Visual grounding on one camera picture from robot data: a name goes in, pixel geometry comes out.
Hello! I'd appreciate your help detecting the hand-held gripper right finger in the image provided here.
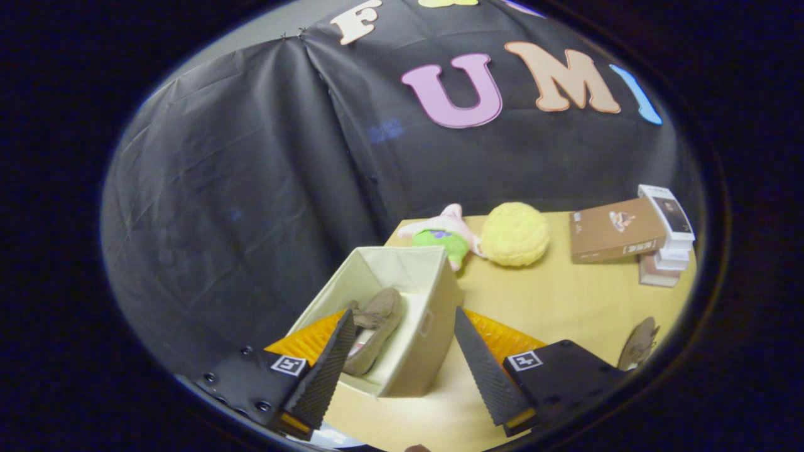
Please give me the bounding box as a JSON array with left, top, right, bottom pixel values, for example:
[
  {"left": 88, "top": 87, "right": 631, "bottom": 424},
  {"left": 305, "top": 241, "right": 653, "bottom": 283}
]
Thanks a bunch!
[{"left": 454, "top": 306, "right": 629, "bottom": 438}]

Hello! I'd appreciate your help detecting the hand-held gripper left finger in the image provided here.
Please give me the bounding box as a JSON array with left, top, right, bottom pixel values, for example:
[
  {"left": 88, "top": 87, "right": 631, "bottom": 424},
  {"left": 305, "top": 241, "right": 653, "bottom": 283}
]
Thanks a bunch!
[{"left": 196, "top": 308, "right": 357, "bottom": 440}]

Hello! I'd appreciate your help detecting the beige fabric storage box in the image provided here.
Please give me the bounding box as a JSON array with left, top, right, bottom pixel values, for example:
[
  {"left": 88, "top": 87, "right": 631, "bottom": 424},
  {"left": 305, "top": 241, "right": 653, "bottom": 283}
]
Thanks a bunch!
[{"left": 286, "top": 245, "right": 465, "bottom": 398}]

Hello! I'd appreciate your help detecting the brown shoe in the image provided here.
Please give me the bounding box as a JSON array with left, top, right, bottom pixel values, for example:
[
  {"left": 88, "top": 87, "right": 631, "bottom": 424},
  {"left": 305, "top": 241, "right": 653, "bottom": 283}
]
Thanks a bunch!
[
  {"left": 617, "top": 316, "right": 660, "bottom": 372},
  {"left": 342, "top": 287, "right": 404, "bottom": 377}
]

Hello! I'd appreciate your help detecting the yellow plush ball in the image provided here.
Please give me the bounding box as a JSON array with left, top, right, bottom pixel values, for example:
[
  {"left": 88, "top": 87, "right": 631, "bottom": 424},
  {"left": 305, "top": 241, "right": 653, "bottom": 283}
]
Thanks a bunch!
[{"left": 480, "top": 202, "right": 550, "bottom": 268}]

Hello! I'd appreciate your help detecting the pink star plush toy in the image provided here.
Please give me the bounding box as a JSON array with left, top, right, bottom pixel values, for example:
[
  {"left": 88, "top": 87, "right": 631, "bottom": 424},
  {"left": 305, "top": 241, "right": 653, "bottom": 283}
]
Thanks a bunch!
[{"left": 397, "top": 203, "right": 486, "bottom": 272}]

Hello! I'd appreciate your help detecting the brown book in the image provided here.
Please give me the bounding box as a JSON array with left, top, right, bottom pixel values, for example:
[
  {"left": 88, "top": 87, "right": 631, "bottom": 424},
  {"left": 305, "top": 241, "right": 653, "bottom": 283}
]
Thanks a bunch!
[{"left": 570, "top": 198, "right": 668, "bottom": 264}]

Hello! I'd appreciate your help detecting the pale pink book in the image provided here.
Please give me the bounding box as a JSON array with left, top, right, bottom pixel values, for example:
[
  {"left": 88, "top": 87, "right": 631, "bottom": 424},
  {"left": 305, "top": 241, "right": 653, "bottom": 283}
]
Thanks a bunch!
[{"left": 639, "top": 251, "right": 682, "bottom": 288}]

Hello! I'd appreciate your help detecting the black backdrop cloth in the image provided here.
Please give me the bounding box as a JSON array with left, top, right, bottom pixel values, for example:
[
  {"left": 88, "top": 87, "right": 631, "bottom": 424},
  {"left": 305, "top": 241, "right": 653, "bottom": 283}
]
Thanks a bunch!
[{"left": 100, "top": 0, "right": 704, "bottom": 377}]

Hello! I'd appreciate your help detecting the white book with portrait cover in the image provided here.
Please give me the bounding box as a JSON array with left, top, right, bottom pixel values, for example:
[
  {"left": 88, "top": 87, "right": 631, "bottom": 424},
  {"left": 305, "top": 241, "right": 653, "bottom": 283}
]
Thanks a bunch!
[{"left": 638, "top": 184, "right": 696, "bottom": 243}]

